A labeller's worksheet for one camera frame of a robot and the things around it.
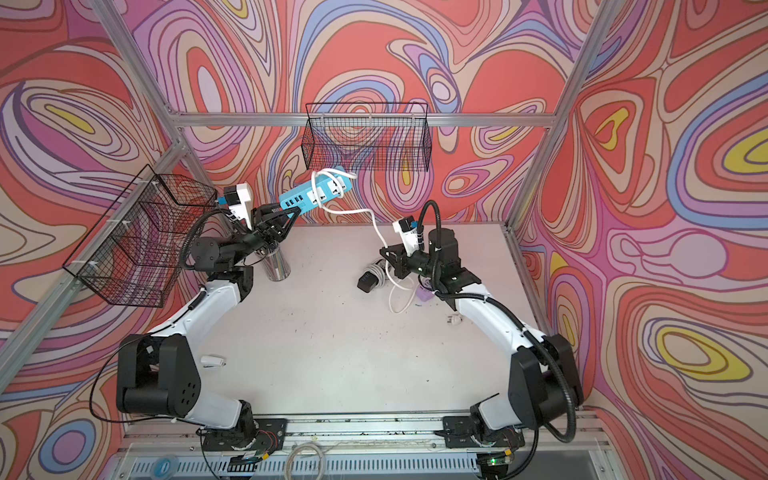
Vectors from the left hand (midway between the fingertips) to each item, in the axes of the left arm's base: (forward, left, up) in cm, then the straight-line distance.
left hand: (302, 215), depth 65 cm
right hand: (+2, -18, -17) cm, 25 cm away
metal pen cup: (+12, +18, -34) cm, 40 cm away
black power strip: (+8, -13, -36) cm, 39 cm away
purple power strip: (+3, -31, -36) cm, 47 cm away
